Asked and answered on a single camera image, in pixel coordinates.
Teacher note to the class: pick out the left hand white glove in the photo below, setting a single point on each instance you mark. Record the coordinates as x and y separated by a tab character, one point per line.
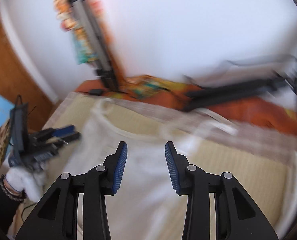
19	180

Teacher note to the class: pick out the black power adapter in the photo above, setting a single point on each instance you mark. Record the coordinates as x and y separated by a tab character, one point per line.
96	92

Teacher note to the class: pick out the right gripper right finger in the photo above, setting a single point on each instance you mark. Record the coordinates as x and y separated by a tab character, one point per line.
171	157

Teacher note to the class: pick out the colourful scarf on tripod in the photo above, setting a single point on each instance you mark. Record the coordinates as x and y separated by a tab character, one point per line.
84	53

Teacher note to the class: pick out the grey tripod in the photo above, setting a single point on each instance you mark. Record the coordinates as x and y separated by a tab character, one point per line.
103	63

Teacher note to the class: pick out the striped yellow bed cover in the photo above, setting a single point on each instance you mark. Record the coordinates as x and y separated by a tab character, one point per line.
263	160

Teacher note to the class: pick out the left forearm black sleeve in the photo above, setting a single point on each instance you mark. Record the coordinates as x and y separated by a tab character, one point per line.
10	200

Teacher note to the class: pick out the black ring light stand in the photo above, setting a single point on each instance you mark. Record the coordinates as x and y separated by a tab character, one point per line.
235	91

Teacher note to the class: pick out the white tank top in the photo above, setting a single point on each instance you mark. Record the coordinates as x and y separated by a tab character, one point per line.
146	206

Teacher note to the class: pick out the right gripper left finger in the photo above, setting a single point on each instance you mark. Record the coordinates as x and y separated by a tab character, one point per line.
121	152

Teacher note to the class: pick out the orange patterned cloth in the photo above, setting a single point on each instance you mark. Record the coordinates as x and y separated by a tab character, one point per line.
146	87

